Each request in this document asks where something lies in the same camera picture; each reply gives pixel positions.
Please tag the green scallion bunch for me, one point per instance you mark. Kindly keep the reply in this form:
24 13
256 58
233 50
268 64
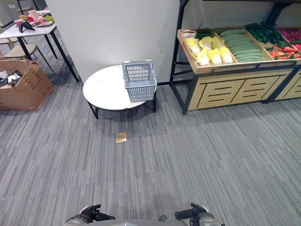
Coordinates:
202 33

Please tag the pale green loofah gourd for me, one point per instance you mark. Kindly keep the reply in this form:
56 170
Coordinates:
238 42
249 56
245 52
251 60
242 47
232 32
235 37

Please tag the wooden produce display stand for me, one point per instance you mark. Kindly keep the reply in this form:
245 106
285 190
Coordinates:
221 91

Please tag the white plate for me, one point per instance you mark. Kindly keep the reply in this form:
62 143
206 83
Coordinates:
45 23

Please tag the pink bowl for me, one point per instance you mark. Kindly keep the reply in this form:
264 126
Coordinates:
18 22

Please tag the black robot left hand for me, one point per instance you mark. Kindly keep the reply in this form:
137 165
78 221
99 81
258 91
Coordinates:
90 213

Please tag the green bowl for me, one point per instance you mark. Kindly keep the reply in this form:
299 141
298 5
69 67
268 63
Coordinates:
49 18

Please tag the orange carrot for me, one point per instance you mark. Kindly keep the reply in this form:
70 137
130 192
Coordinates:
283 57
296 56
290 49
274 54

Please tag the pink dragon fruit pile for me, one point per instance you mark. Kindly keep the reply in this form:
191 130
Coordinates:
292 34

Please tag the brown cardboard box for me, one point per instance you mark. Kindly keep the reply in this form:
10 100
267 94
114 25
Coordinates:
30 90

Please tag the small brown floor card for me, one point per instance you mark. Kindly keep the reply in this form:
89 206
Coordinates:
121 137

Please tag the black frame chair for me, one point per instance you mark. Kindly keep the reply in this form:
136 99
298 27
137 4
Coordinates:
28 5

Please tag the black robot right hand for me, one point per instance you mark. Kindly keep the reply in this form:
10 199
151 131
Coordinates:
194 210

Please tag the toy burger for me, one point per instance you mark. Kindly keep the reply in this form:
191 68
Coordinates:
22 17

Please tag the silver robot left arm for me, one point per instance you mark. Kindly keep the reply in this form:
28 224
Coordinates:
75 220

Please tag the black and white box contents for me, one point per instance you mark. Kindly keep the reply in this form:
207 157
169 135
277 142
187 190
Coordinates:
9 78

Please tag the white rectangular table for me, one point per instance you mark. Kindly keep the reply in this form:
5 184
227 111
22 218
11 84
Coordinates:
35 31

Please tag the pink plastic toy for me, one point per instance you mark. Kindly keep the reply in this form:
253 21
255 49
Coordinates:
37 17

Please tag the round white low table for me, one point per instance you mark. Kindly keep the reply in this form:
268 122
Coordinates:
103 89

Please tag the yellow napa cabbage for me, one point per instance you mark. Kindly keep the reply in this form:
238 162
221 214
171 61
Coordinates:
217 42
226 55
203 58
215 57
192 46
206 42

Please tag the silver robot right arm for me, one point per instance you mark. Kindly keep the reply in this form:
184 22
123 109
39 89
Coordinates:
208 219

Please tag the beige chair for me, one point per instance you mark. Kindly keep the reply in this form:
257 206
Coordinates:
22 50
7 41

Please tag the grey plastic shopping basket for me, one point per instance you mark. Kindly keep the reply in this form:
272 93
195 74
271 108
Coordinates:
141 91

